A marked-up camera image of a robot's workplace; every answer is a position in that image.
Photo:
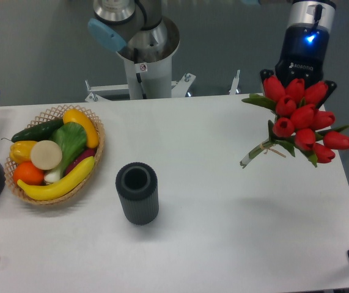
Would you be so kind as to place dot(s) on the yellow squash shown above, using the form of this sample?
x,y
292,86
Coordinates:
x,y
76,116

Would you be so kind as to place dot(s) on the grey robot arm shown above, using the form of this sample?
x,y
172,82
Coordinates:
x,y
146,41

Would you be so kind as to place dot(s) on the round beige disc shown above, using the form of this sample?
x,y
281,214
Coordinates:
x,y
46,155

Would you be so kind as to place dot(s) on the white metal base frame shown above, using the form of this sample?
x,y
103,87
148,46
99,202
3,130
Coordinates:
x,y
182,88

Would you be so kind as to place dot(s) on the yellow banana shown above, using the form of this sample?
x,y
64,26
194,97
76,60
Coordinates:
x,y
61,187

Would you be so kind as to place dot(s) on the purple eggplant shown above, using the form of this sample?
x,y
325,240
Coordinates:
x,y
86,153

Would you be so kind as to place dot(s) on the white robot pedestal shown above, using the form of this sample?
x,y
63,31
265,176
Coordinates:
x,y
149,80

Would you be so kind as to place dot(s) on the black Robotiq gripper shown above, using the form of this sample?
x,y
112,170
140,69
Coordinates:
x,y
302,56

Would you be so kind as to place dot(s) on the green bok choy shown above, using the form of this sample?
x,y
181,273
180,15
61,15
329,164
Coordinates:
x,y
71,138

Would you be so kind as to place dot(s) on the green cucumber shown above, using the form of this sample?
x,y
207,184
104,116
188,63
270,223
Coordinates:
x,y
39,132

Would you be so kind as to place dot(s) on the red tulip bouquet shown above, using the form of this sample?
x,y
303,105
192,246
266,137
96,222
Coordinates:
x,y
299,123

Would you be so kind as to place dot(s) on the dark grey ribbed vase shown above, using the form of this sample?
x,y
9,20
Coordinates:
x,y
137,187

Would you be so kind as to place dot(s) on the yellow bell pepper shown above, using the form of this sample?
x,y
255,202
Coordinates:
x,y
20,151

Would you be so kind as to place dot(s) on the orange fruit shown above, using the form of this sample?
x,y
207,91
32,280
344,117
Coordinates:
x,y
28,173

